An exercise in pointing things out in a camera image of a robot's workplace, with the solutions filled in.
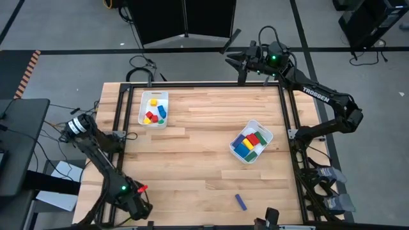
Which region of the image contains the black partition panel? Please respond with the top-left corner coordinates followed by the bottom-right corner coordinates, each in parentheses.
top-left (185, 0), bottom-right (237, 39)
top-left (127, 0), bottom-right (186, 45)

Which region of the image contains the orange black hazard strip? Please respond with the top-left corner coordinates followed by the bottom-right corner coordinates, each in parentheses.
top-left (13, 50), bottom-right (42, 100)

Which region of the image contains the indigo long wooden block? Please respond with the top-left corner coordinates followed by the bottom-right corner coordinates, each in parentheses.
top-left (235, 194), bottom-right (248, 211)
top-left (232, 134), bottom-right (246, 148)

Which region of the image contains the white paper sheet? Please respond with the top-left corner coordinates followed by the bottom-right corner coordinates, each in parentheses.
top-left (35, 160), bottom-right (84, 212)

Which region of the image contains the black floor cable coil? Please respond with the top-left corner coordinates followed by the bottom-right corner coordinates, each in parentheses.
top-left (126, 56), bottom-right (157, 83)

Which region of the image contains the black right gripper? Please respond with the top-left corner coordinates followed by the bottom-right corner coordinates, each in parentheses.
top-left (225, 40), bottom-right (268, 86)

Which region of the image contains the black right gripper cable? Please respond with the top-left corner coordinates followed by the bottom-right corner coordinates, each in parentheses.
top-left (258, 25), bottom-right (282, 49)

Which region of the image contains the red wooden block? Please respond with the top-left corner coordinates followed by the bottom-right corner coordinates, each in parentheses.
top-left (245, 133), bottom-right (261, 147)

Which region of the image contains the blue wooden block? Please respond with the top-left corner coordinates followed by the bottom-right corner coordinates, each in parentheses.
top-left (234, 143), bottom-right (252, 159)

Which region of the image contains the black desk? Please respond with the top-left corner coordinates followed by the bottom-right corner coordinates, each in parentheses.
top-left (0, 98), bottom-right (51, 197)

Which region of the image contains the white plastic bin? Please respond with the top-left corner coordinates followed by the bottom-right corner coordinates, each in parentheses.
top-left (137, 91), bottom-right (169, 129)
top-left (229, 119), bottom-right (274, 165)

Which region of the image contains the black partition foot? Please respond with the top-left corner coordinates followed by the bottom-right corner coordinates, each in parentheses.
top-left (219, 28), bottom-right (242, 54)

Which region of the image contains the black equipment cart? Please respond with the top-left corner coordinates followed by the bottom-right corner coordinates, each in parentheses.
top-left (332, 0), bottom-right (409, 50)

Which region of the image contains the grey blue sock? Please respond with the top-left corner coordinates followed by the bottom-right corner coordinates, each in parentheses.
top-left (318, 165), bottom-right (348, 185)
top-left (322, 193), bottom-right (356, 213)

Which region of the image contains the black aluminium table frame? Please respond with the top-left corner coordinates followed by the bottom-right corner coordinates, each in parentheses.
top-left (75, 81), bottom-right (343, 229)

